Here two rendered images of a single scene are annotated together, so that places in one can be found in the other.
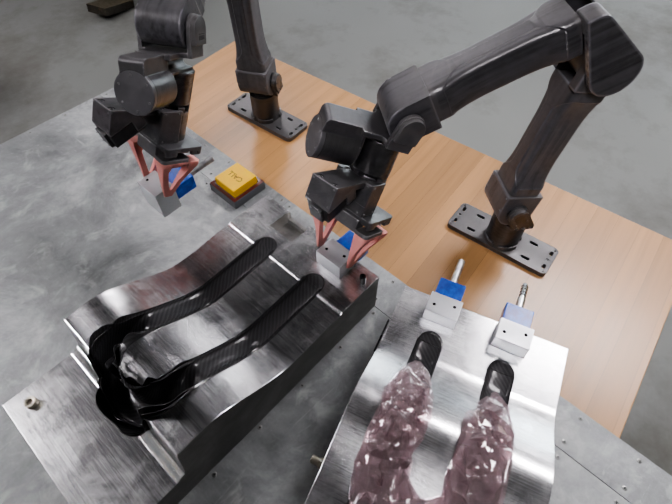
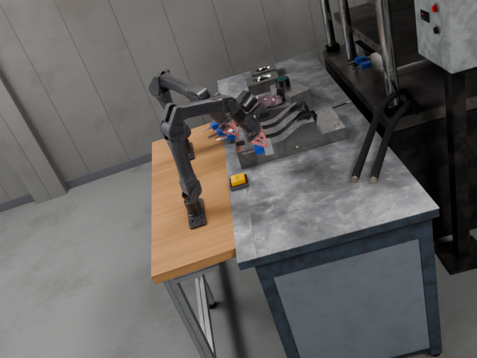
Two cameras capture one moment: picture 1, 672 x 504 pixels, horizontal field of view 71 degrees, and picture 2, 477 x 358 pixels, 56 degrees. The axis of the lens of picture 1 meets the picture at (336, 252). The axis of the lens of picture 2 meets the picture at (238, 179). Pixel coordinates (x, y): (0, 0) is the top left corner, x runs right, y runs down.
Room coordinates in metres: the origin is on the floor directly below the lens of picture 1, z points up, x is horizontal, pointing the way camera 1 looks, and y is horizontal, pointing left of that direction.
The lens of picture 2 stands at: (1.72, 1.55, 1.81)
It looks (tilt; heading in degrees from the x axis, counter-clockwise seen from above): 30 degrees down; 233
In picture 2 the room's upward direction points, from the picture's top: 19 degrees counter-clockwise
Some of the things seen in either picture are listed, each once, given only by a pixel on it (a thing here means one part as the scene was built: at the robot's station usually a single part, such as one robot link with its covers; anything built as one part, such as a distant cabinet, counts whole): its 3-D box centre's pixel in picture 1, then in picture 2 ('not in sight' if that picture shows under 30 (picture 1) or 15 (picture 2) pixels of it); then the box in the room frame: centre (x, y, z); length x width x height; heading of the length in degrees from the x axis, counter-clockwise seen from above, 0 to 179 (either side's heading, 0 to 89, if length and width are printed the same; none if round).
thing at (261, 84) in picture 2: not in sight; (262, 83); (-0.22, -0.41, 0.84); 0.20 x 0.15 x 0.07; 137
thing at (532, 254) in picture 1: (506, 226); (184, 146); (0.55, -0.31, 0.84); 0.20 x 0.07 x 0.08; 53
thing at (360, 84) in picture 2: not in sight; (419, 62); (-0.74, 0.35, 0.76); 1.30 x 0.84 x 0.06; 47
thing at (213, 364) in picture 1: (209, 320); (280, 121); (0.32, 0.18, 0.92); 0.35 x 0.16 x 0.09; 137
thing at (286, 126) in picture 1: (265, 103); (193, 206); (0.92, 0.16, 0.84); 0.20 x 0.07 x 0.08; 53
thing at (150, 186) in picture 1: (182, 178); (257, 149); (0.58, 0.26, 0.93); 0.13 x 0.05 x 0.05; 138
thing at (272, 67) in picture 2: not in sight; (264, 73); (-0.38, -0.54, 0.83); 0.17 x 0.13 x 0.06; 137
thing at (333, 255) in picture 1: (354, 245); (229, 136); (0.47, -0.03, 0.89); 0.13 x 0.05 x 0.05; 138
